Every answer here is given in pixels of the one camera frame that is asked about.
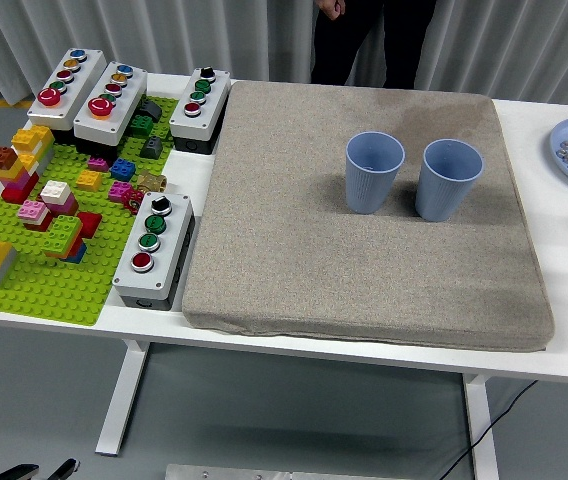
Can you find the white table leg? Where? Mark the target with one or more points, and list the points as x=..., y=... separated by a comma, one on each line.
x=481, y=430
x=121, y=400

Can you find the four-button control box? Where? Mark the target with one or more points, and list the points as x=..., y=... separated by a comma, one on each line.
x=211, y=100
x=171, y=240

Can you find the person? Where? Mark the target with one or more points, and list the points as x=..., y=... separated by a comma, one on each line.
x=374, y=45

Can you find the five-button control box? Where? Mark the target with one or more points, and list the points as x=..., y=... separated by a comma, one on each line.
x=124, y=105
x=76, y=85

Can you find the blue ribbed plastic cup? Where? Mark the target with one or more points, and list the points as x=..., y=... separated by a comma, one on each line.
x=444, y=190
x=370, y=187

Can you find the white pleated curtain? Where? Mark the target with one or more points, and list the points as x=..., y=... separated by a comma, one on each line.
x=164, y=35

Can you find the grey curved brick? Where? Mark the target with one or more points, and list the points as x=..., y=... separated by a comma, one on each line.
x=151, y=109

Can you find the yellow brown red brick tower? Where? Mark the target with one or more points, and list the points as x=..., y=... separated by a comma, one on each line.
x=24, y=165

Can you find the white brick on pink brick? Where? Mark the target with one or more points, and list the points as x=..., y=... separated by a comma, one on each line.
x=59, y=196

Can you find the green orange blue brick stack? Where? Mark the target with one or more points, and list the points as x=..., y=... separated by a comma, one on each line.
x=64, y=237

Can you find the green studded baseplate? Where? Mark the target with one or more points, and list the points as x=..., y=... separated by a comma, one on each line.
x=54, y=295

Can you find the person's hand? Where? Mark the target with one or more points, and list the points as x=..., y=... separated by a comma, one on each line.
x=331, y=7

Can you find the small magenta brick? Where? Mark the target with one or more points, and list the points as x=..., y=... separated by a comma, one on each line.
x=98, y=164

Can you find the grey sloped brick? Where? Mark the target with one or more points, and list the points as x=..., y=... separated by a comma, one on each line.
x=151, y=148

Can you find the grey-brown mat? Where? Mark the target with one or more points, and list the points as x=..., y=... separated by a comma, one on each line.
x=289, y=225

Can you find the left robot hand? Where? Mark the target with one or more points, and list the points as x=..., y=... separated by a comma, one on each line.
x=63, y=470

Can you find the dark green brick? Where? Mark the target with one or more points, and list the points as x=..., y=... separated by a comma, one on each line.
x=141, y=126

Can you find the pink brick on red brick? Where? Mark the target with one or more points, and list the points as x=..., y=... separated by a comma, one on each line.
x=35, y=214

